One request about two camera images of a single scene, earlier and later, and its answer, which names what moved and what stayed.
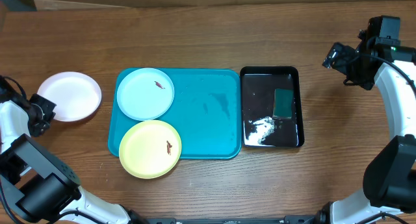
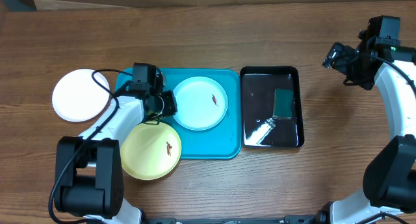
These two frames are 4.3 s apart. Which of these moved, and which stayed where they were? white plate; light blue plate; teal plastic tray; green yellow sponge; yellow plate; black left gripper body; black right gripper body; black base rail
Moved: light blue plate; white plate; black left gripper body
Stayed: teal plastic tray; yellow plate; black base rail; black right gripper body; green yellow sponge
